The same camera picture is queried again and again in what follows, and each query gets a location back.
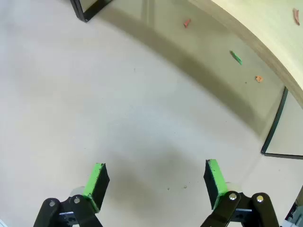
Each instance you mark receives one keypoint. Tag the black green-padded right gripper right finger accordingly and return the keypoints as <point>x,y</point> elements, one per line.
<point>216,182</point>

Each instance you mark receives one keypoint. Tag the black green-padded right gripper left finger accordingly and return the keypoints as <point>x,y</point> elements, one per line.
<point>95,186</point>

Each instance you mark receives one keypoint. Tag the small orange paper scrap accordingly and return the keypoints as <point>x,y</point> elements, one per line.
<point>259,78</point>

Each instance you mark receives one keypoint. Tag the green paper strip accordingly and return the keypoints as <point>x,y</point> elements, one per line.
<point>236,57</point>

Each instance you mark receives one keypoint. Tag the black-framed wooden shelf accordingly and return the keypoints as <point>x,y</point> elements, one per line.
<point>272,35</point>

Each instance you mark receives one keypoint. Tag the red paper scrap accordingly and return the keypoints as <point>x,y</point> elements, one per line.
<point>187,23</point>

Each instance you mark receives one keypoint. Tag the long orange paper scrap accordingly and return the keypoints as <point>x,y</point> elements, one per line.
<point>296,16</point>

